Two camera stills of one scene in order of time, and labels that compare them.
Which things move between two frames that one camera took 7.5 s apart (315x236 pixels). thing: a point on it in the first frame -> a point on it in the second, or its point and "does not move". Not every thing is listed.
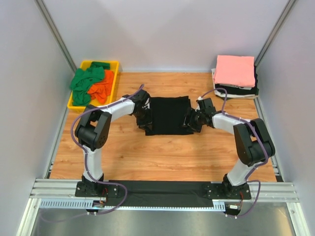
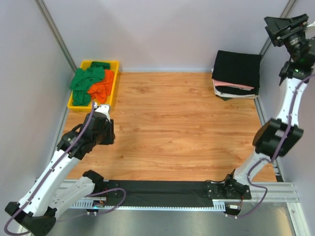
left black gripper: [148, 121] -> [111, 136]
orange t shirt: [101, 90] does not move
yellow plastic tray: [114, 67] does not move
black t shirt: [169, 115] -> [237, 68]
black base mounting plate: [164, 193] does not move
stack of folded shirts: [237, 74] does not move
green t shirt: [82, 80] does not move
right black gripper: [189, 114] -> [275, 24]
